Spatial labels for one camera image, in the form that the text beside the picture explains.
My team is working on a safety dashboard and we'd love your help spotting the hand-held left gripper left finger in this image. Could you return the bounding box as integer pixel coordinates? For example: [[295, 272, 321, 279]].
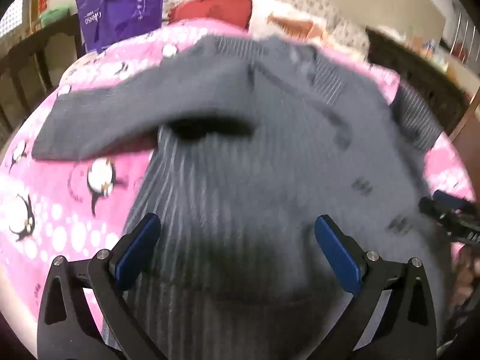
[[36, 212, 168, 360]]

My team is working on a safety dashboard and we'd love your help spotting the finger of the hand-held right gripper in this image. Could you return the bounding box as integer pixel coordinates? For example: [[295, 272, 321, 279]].
[[418, 197, 480, 246], [432, 190, 478, 214]]

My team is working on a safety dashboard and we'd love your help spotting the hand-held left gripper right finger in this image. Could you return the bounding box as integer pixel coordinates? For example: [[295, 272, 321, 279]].
[[314, 214, 439, 360]]

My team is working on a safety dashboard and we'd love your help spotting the grey striped shirt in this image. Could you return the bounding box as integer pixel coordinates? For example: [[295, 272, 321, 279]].
[[31, 35, 452, 360]]

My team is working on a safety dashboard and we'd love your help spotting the person's right hand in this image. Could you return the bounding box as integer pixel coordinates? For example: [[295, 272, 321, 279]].
[[453, 245, 480, 310]]

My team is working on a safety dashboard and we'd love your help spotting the pink penguin print blanket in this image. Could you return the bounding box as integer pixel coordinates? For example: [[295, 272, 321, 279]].
[[0, 20, 478, 360]]

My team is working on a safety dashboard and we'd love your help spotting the dark wooden chair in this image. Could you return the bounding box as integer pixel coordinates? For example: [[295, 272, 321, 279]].
[[0, 14, 84, 136]]

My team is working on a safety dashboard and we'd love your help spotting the orange towel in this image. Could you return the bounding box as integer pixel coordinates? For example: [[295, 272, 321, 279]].
[[267, 12, 327, 44]]

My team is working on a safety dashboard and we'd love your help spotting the purple shopping bag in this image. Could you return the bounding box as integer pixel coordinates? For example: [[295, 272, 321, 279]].
[[75, 0, 168, 54]]

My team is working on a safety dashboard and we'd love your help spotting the green cloth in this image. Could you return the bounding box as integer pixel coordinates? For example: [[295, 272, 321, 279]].
[[39, 5, 74, 28]]

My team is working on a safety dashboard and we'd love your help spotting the white pillow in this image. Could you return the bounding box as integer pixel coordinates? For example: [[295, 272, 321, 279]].
[[248, 0, 319, 40]]

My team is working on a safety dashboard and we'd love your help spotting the red pillow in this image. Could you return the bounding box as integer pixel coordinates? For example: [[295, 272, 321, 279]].
[[167, 0, 253, 31]]

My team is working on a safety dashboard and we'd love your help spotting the latticed window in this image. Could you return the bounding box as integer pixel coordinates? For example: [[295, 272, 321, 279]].
[[0, 0, 25, 40]]

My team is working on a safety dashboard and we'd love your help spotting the metal wire rack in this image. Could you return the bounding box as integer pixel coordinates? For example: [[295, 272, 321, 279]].
[[444, 5, 475, 62]]

